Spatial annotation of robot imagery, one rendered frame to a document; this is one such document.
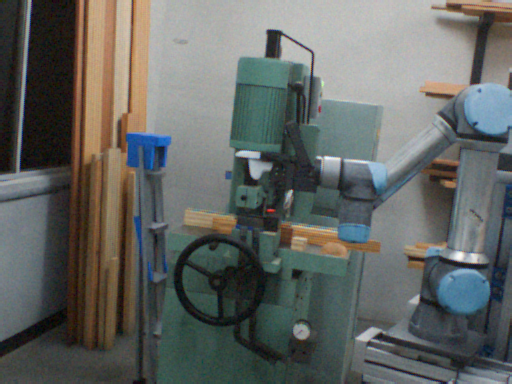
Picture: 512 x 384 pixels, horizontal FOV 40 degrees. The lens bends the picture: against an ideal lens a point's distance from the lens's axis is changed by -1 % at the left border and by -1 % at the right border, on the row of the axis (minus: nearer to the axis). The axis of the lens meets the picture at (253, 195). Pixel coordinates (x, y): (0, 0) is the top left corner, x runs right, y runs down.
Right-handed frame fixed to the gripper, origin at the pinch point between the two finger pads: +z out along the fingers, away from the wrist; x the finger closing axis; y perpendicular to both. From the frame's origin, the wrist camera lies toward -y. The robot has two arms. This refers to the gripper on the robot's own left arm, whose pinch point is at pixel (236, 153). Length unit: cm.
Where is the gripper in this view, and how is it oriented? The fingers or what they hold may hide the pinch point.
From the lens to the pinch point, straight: 167.5
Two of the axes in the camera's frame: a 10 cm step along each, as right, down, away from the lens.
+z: -9.9, -1.1, 0.3
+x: 0.3, 0.1, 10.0
